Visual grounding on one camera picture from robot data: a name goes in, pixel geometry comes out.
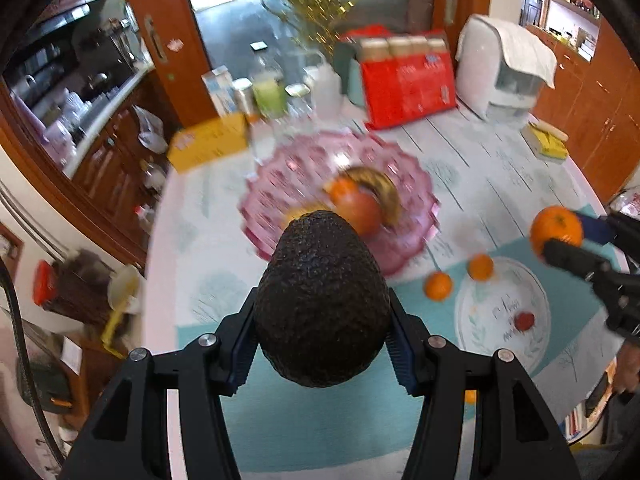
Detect white cloth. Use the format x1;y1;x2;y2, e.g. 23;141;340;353
465;16;558;90

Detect yellow plastic tool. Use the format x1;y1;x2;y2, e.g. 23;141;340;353
102;305;131;358

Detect tree printed tablecloth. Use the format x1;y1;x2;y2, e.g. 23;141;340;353
142;105;631;480

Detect small glass jar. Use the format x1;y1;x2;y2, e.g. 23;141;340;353
285;84;311;111

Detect black cable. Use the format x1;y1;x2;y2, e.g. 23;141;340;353
0;255;66;461

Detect red pack of paper cups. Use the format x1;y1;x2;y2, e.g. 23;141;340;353
357;30;458;131

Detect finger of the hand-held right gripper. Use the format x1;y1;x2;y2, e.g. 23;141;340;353
575;212;640;261
542;239;627;287

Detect spotted ripe banana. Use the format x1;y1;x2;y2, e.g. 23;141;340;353
345;167;401;226

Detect white squeeze bottle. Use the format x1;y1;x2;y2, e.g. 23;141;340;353
303;52;342;116

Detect person's right forearm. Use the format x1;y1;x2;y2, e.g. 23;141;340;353
612;345;640;396

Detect yellow sponge pack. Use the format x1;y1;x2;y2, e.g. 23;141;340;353
521;121;570;161

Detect pink glass fruit bowl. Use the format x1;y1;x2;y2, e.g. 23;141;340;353
237;130;441;276

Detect large mandarin orange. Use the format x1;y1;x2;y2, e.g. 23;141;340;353
530;206;585;261

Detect teal plastic container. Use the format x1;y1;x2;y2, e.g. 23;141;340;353
332;40;366;108

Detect wooden kitchen cabinet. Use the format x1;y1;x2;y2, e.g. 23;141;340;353
65;67;176;261

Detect white plastic bag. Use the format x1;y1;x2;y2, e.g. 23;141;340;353
132;106;170;155

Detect teal striped table runner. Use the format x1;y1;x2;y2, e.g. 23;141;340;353
175;205;631;480

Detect clear plastic bottle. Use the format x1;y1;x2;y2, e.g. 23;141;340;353
142;160;168;191

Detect white pot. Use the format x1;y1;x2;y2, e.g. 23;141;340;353
107;265;143;313

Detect red lid jar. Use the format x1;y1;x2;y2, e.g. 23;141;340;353
32;250;113;326

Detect wooden wall cabinets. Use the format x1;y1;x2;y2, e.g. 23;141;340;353
530;25;640;201

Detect snack bag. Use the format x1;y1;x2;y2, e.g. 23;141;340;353
607;190;640;221

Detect glass bottle with green label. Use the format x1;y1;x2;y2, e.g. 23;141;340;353
252;55;288;120

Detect yellow spotted pear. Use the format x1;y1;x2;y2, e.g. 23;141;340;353
285;201;331;226

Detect small mandarin orange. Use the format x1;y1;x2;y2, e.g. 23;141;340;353
424;272;454;302
327;176;363;206
468;254;495;281

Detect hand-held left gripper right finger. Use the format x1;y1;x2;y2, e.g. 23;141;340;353
385;290;581;480

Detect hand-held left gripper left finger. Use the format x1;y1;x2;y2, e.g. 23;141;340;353
60;287;261;480

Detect metal can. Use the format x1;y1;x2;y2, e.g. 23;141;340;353
232;77;258;121

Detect wooden wall shelf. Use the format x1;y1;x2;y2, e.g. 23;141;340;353
532;0;606;61

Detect red apple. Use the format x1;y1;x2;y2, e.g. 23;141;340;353
334;192;383;236

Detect yellow tin box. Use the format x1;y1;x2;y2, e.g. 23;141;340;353
166;112;251;173

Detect white blue carton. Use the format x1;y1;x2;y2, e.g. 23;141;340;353
201;66;238;116

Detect white countertop appliance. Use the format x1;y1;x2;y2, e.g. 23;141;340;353
454;15;546;121

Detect dark avocado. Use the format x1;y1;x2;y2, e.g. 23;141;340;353
254;211;392;388

